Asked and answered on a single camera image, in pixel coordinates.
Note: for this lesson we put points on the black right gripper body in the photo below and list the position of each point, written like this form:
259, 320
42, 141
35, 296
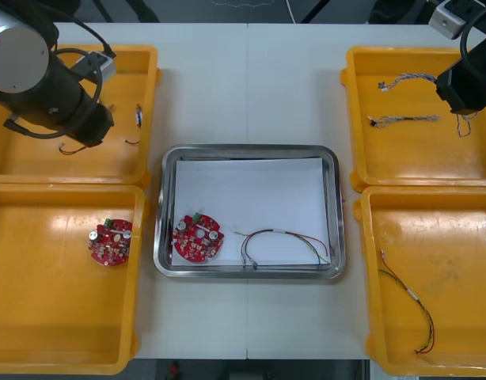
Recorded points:
464, 89

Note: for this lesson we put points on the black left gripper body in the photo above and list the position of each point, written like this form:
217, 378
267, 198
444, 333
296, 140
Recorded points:
93, 122

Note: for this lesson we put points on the silver-grey and black right arm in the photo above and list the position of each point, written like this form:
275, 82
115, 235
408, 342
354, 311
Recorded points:
445, 20

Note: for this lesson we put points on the silver-grey and black left arm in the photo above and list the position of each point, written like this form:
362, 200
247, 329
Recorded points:
21, 51

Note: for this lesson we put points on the yellow-orange plastic bin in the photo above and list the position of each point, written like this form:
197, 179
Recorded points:
409, 158
49, 308
456, 257
120, 166

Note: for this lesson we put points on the steel tray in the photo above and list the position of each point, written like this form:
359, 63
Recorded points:
164, 221

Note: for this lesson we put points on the round red circuit board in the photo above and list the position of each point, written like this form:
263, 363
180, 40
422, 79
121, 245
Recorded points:
191, 249
108, 247

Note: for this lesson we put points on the white sheet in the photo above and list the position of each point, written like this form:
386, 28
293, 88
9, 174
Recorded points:
251, 198

